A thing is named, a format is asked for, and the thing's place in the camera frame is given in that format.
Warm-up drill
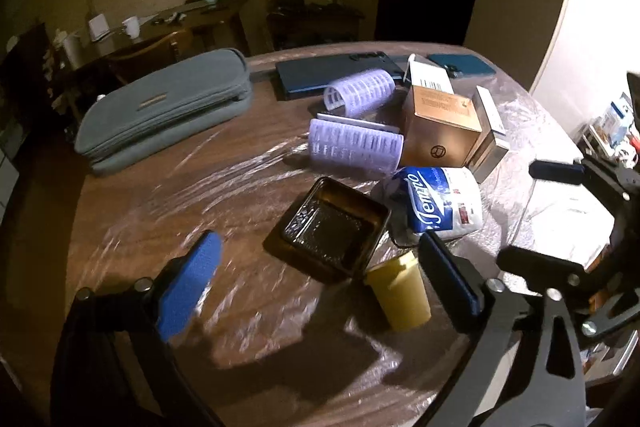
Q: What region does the yellow plastic cup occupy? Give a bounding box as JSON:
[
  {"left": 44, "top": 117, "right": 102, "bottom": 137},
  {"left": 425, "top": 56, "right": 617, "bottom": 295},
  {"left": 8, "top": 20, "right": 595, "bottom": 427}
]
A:
[{"left": 364, "top": 251, "right": 432, "bottom": 333}]

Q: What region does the dark blue notebook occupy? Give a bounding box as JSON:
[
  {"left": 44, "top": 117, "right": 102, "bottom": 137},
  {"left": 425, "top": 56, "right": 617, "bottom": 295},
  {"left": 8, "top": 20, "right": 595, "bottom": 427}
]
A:
[{"left": 276, "top": 51, "right": 404, "bottom": 100}]

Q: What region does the wooden side table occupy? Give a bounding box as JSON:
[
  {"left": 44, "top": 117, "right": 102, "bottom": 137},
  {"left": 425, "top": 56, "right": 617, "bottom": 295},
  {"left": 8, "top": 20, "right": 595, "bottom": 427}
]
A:
[{"left": 62, "top": 0, "right": 250, "bottom": 70}]

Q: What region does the white mug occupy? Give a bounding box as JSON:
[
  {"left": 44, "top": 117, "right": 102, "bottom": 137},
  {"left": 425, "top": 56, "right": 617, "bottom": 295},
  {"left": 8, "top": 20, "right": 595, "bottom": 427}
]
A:
[{"left": 122, "top": 15, "right": 140, "bottom": 39}]

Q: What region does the gold cardboard box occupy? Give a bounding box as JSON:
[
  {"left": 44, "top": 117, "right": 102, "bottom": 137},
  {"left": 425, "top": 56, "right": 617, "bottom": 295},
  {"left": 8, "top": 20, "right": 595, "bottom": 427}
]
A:
[{"left": 400, "top": 86, "right": 482, "bottom": 168}]

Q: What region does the purple hair roller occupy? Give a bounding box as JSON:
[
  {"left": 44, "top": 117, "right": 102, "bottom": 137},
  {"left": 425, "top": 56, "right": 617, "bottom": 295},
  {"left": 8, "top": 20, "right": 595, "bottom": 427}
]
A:
[
  {"left": 323, "top": 69, "right": 396, "bottom": 118},
  {"left": 308, "top": 115, "right": 404, "bottom": 174}
]

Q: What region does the white blue tissue pack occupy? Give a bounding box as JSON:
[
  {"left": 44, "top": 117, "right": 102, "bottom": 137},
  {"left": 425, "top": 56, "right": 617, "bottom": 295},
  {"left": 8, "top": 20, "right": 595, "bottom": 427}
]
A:
[{"left": 371, "top": 167, "right": 484, "bottom": 247}]

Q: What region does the black plastic tray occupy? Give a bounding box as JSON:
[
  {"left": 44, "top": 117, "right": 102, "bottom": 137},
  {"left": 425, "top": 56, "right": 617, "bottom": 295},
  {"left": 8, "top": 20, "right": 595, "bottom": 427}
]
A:
[{"left": 278, "top": 176, "right": 390, "bottom": 281}]

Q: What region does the grey zip pouch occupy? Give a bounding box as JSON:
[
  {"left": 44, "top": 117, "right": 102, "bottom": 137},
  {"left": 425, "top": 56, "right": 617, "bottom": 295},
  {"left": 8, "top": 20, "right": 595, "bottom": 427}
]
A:
[{"left": 75, "top": 49, "right": 253, "bottom": 174}]

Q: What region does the small silver white box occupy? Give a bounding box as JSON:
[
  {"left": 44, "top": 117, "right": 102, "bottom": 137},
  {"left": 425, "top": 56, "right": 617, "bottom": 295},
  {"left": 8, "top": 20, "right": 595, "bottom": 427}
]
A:
[{"left": 465, "top": 86, "right": 510, "bottom": 184}]

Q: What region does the white medicine box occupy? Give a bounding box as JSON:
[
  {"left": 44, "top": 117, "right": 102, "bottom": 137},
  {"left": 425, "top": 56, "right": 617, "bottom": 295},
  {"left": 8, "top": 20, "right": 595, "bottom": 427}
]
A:
[{"left": 402, "top": 53, "right": 454, "bottom": 94}]

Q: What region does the blue smartphone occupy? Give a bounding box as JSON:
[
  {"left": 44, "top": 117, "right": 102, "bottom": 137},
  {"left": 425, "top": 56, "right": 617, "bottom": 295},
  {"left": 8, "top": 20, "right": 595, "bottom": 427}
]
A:
[{"left": 427, "top": 54, "right": 496, "bottom": 79}]

